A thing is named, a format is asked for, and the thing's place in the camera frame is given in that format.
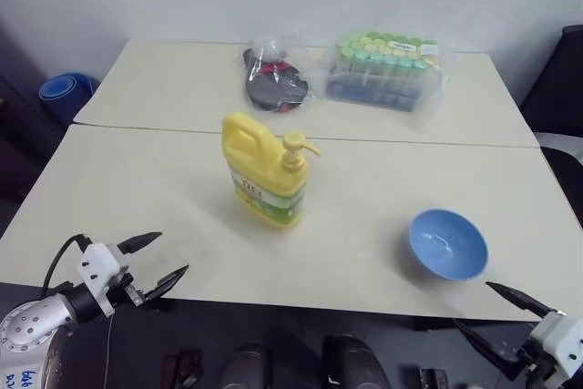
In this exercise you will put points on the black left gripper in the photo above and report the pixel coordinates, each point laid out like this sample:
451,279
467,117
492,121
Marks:
129,294

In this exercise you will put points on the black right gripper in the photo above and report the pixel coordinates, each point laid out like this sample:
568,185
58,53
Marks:
512,347

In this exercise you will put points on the blue bowl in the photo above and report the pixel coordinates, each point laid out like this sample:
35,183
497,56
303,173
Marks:
448,245

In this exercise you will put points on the yellow pump soap bottle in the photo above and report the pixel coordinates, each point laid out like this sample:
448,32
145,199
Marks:
264,175

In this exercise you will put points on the dark brown block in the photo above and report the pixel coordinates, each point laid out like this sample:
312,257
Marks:
432,379
184,371

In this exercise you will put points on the dark rounded shape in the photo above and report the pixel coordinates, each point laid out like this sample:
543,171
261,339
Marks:
353,364
248,368

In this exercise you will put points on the blue round container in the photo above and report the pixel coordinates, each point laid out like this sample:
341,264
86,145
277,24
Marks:
64,88

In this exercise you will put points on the bagged table tennis paddle set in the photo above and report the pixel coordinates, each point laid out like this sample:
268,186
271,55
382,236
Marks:
275,81

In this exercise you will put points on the black chair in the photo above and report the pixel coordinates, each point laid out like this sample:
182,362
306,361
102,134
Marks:
555,102

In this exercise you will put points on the bagged pack of green-capped tubes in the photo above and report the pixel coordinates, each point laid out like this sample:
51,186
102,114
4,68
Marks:
382,70

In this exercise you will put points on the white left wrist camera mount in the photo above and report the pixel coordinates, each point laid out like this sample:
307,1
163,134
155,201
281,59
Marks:
101,266

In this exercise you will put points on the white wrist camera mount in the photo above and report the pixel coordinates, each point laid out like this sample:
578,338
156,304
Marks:
101,266
561,339

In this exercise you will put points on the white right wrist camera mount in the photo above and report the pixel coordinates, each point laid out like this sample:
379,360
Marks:
561,339

